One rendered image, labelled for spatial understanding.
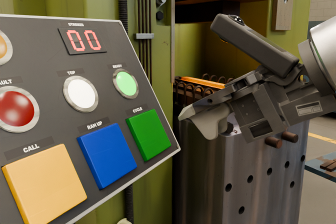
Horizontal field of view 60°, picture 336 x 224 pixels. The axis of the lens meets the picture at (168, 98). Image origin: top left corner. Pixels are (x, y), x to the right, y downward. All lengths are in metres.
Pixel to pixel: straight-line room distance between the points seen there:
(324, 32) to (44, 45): 0.35
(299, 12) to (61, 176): 1.11
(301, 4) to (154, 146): 0.96
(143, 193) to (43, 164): 0.60
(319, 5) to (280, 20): 8.33
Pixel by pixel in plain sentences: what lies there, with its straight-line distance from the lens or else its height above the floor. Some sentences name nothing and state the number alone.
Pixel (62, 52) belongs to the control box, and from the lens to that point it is 0.46.
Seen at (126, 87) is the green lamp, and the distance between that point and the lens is 0.50.
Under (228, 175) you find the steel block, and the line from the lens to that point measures 0.82.
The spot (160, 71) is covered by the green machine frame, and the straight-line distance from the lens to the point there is 0.84.
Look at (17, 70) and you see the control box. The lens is 0.41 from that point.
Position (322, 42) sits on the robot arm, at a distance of 0.35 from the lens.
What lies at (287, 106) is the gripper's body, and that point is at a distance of 0.38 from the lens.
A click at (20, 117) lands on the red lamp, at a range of 0.38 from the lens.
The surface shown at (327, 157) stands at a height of 0.68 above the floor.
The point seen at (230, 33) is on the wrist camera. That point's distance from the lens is 0.38.
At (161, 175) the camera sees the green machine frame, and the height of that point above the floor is 0.74.
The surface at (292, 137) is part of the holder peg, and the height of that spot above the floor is 0.88.
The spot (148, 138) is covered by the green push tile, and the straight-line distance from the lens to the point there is 0.49.
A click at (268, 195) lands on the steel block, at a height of 0.68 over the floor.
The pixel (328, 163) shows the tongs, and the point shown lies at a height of 0.69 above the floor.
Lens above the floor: 1.18
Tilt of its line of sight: 13 degrees down
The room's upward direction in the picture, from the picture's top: straight up
